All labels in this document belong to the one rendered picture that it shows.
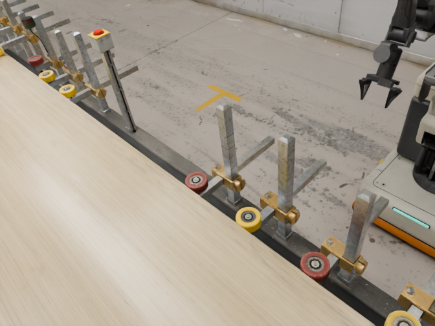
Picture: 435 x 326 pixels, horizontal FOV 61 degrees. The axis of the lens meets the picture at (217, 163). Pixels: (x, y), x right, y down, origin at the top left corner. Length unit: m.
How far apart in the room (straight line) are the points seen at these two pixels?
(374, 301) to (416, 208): 0.92
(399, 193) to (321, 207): 0.48
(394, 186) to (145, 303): 1.53
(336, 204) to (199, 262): 1.45
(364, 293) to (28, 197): 1.20
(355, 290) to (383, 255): 0.97
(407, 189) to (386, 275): 0.47
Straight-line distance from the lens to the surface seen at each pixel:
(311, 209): 2.36
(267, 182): 2.51
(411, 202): 2.14
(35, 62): 2.48
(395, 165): 2.32
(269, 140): 1.54
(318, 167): 1.40
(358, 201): 0.99
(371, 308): 1.29
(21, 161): 1.69
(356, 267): 1.20
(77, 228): 1.31
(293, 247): 1.35
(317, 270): 1.08
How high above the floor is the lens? 1.83
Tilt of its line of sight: 43 degrees down
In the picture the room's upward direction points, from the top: 9 degrees counter-clockwise
